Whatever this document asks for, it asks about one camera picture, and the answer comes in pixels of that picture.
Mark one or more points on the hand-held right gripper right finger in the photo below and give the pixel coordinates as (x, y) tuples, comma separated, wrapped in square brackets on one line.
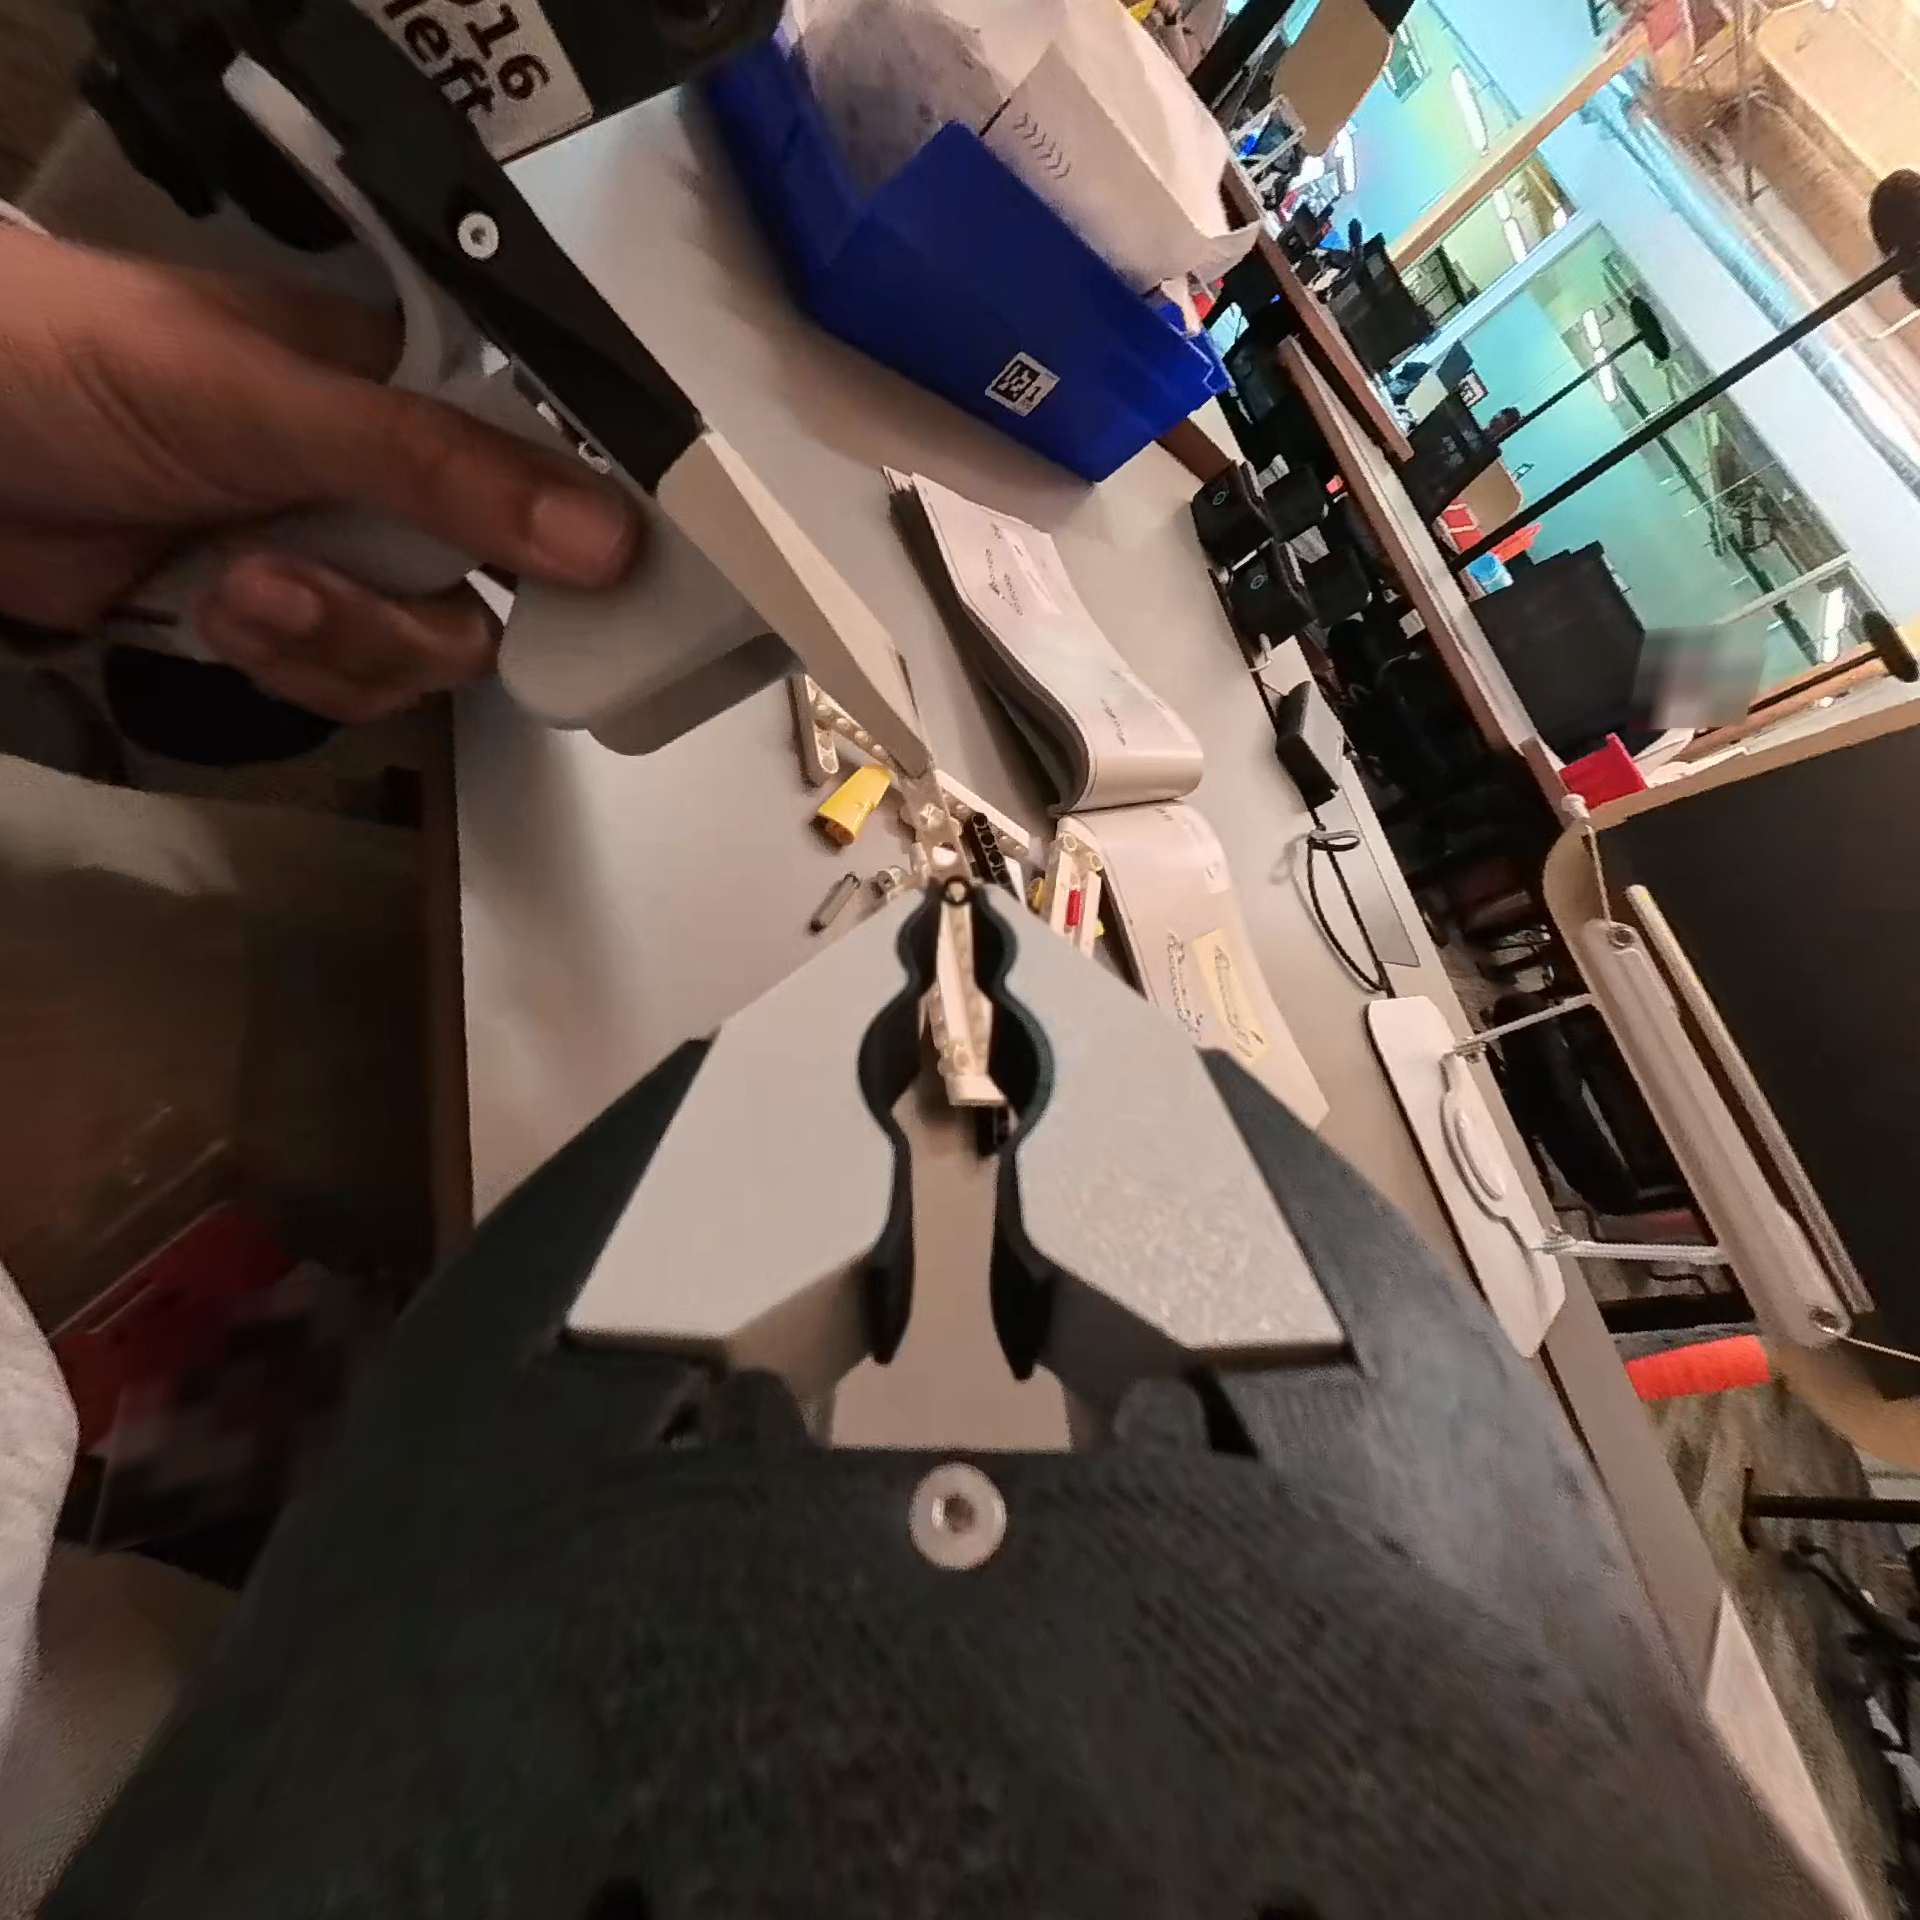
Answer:
[(1155, 1186)]

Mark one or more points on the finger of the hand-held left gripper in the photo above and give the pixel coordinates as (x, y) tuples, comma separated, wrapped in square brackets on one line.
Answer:
[(645, 661), (810, 616)]

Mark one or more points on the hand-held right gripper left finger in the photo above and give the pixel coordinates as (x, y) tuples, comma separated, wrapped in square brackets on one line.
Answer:
[(721, 1186)]

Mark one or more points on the pile of white lego pieces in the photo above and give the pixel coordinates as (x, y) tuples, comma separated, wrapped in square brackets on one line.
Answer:
[(962, 834)]

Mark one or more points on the white lego assembly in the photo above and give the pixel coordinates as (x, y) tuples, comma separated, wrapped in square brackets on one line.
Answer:
[(957, 991)]

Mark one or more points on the long white lego beam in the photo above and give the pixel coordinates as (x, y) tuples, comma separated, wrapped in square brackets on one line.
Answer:
[(814, 727)]

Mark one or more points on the yellow lego piece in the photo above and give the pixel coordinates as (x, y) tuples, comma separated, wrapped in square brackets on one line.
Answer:
[(854, 800)]

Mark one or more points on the small grey lego pin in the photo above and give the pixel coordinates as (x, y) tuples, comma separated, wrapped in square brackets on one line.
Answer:
[(835, 902)]

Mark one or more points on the person's left hand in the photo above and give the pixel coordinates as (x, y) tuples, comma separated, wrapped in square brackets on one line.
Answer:
[(195, 435)]

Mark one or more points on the thick instruction booklet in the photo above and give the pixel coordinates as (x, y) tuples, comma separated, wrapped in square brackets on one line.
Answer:
[(1036, 630)]

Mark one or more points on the thin open booklet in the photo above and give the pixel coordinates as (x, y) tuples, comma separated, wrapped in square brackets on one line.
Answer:
[(1202, 932)]

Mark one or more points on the white monitor stand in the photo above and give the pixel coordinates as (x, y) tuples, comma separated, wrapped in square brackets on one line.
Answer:
[(1465, 1141)]

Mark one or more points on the blue plastic bin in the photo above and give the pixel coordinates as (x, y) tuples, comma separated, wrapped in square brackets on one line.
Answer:
[(991, 284)]

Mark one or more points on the black power adapter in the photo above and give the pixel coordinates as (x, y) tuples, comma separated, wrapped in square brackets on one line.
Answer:
[(1308, 744)]

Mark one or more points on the white paper bag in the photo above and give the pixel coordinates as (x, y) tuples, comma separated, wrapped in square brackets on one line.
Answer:
[(1079, 136)]

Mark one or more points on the orange foam roll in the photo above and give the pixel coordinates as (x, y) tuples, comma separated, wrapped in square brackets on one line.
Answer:
[(1703, 1370)]

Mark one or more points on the small red box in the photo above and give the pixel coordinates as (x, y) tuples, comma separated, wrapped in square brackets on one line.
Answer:
[(1604, 770)]

